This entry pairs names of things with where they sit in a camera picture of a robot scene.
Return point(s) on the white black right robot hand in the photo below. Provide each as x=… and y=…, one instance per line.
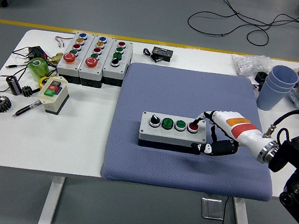
x=242, y=131

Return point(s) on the grey four-button control box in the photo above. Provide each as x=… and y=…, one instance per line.
x=113, y=70
x=168, y=136

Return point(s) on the grey five-button emergency-stop box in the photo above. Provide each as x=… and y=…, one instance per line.
x=68, y=65
x=89, y=70

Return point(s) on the blue plastic cup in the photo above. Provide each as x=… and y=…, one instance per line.
x=276, y=88
x=283, y=75
x=269, y=100

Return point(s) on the clear plastic bag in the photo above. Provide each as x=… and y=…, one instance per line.
x=249, y=64

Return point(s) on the metal floor outlet plate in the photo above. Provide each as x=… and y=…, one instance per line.
x=212, y=208

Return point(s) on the blue-grey quilted mat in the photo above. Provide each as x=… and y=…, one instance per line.
x=165, y=92

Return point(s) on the black digital meter module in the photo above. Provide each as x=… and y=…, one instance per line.
x=162, y=54

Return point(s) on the brass fitting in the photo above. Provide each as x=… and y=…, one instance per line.
x=55, y=58

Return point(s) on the yellow tape roll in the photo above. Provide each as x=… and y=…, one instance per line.
x=41, y=82

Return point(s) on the black pen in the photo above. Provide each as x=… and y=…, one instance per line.
x=28, y=108

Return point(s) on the small black gear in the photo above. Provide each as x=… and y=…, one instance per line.
x=26, y=91

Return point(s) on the black power adapter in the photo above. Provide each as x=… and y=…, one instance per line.
x=36, y=51

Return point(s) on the black cylindrical capacitor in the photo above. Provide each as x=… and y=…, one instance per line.
x=14, y=85

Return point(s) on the large steel gear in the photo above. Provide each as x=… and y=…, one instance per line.
x=4, y=106

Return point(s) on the cream red-green switch box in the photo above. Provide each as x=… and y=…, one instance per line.
x=54, y=100

